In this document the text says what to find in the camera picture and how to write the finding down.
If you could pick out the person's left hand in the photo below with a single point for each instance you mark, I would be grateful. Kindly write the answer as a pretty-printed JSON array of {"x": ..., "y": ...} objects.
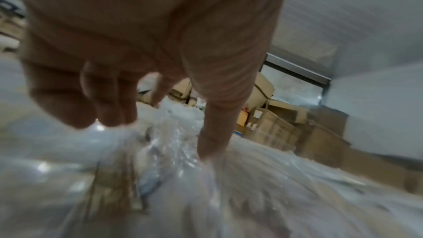
[{"x": 148, "y": 22}]

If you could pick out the stack of bagged red headbands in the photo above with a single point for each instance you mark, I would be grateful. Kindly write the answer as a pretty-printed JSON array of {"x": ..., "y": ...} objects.
[{"x": 198, "y": 192}]

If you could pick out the plain yellowish cardboard box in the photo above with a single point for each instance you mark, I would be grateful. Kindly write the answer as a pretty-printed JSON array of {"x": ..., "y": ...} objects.
[{"x": 242, "y": 120}]

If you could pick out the cardboard box with checker pattern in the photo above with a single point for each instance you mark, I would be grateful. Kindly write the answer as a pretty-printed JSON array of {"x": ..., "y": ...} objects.
[{"x": 271, "y": 129}]

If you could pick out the black metal frame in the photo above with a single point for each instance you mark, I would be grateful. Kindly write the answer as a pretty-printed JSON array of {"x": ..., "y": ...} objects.
[{"x": 297, "y": 71}]

